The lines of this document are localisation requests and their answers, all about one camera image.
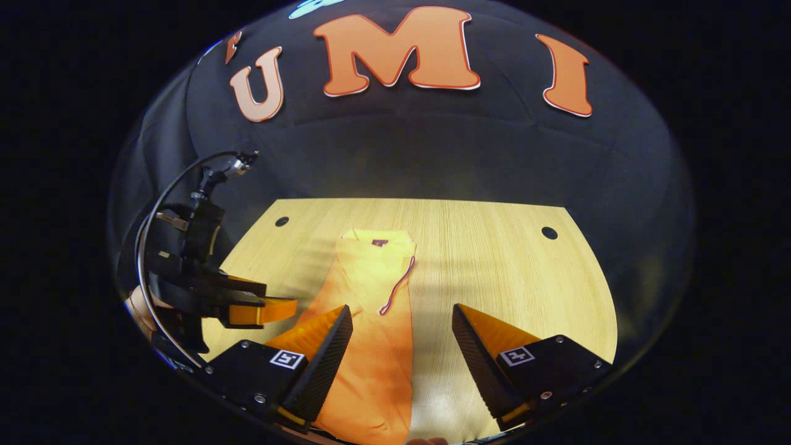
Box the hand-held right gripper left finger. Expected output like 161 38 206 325
201 304 354 433

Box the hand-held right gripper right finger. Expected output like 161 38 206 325
451 303 614 432

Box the orange T-shirt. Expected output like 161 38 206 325
295 227 418 445

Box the dark grey side cloth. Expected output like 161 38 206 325
110 59 205 260

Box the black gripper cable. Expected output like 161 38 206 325
135 150 260 368

